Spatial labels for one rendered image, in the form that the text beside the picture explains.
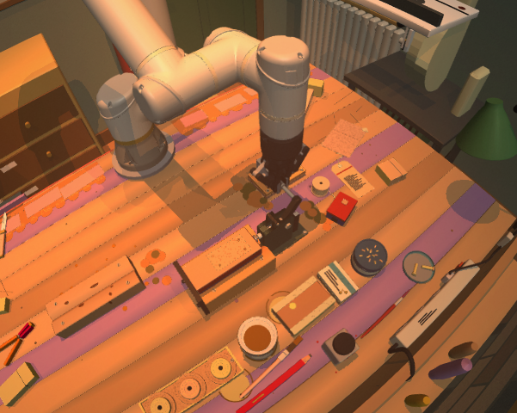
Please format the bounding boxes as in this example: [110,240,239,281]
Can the tray of round discs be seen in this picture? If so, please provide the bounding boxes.
[137,345,247,413]

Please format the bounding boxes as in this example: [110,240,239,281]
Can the green lamp shade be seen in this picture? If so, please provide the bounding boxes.
[454,97,517,162]

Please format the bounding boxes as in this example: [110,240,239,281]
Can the wooden mallet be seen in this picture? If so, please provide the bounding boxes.
[305,77,325,111]

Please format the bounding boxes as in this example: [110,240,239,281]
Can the wooden cradle body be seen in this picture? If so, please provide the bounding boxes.
[173,225,278,318]

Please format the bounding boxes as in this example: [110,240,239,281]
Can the glass dish with screws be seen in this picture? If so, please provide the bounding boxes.
[402,250,437,284]

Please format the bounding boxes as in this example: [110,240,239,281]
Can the yellow cylinder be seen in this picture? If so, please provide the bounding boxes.
[403,392,434,410]

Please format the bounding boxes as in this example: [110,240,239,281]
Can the thick red pencil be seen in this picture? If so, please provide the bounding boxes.
[235,353,313,413]

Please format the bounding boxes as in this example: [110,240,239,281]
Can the cream rounded block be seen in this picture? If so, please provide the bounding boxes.
[450,65,492,118]

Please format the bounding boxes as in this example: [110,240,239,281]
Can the cream paper tag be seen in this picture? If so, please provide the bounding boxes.
[329,162,377,200]

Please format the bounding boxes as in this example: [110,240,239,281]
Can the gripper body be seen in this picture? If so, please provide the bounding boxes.
[258,130,311,187]

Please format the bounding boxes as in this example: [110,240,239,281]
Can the red box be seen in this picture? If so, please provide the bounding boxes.
[325,191,360,226]

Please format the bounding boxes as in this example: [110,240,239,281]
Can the wooden handled knife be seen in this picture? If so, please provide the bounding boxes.
[0,211,9,260]

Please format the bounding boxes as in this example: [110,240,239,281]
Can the white teal small box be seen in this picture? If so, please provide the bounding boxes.
[317,260,358,305]

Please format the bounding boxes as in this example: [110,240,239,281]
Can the brown cylinder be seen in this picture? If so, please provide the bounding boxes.
[447,341,479,361]

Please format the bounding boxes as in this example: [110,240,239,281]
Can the black cradle clamp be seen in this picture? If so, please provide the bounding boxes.
[256,208,310,256]

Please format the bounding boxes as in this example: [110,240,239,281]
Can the thin red pencil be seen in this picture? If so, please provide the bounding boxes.
[360,287,413,340]

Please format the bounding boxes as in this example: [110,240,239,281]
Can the long wooden block with holes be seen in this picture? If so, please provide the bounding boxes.
[44,253,148,340]

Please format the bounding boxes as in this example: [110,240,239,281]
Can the purple cylinder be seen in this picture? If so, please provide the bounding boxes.
[427,357,475,382]

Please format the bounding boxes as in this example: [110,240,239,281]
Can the orange red pliers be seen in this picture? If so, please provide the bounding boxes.
[0,321,36,367]

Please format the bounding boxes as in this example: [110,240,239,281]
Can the white power supply box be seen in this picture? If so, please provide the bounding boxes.
[388,258,483,357]

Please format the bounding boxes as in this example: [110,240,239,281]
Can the tan flat wooden box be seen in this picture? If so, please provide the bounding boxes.
[270,274,338,337]

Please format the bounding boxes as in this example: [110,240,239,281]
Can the dark side table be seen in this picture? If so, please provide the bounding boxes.
[342,50,472,150]

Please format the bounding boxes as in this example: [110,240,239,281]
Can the grey black cradle lever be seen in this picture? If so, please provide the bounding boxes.
[280,184,304,219]

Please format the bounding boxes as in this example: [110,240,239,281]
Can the dark round tin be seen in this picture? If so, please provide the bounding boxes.
[350,237,389,277]

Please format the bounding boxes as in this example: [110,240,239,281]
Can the grey square with black knob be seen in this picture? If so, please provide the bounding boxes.
[322,328,361,367]

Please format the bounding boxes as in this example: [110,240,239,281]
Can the cream thread spool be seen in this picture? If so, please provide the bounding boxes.
[311,176,333,198]

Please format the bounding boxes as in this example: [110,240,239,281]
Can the wooden boat bottom block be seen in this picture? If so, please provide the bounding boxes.
[205,225,264,288]

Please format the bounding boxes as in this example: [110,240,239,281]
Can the wooden paint brush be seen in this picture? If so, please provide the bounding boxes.
[239,335,305,399]

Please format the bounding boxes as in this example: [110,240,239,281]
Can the wooden drawer cabinet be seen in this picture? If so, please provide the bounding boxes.
[0,33,108,210]

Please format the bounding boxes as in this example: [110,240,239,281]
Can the white radiator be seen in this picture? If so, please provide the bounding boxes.
[298,0,409,82]

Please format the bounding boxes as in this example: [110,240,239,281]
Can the tan sandpaper sheet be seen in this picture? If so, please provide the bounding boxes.
[321,119,367,159]

